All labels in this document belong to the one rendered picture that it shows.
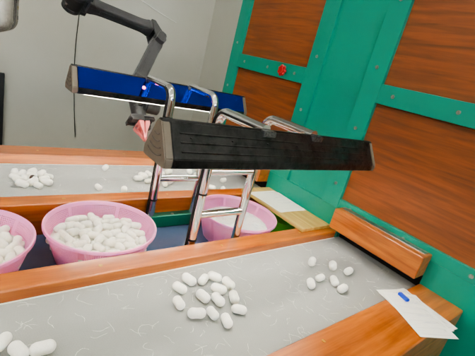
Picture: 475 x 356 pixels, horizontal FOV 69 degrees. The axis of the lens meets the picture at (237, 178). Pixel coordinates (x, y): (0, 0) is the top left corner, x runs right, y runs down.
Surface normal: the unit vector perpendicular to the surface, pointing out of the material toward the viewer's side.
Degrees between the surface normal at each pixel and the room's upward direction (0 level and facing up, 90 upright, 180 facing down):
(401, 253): 90
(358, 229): 90
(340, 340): 0
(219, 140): 58
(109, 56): 90
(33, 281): 0
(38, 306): 0
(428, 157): 90
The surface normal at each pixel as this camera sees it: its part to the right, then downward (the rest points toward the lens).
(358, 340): 0.24, -0.92
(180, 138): 0.63, -0.17
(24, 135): 0.56, 0.39
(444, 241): -0.77, 0.01
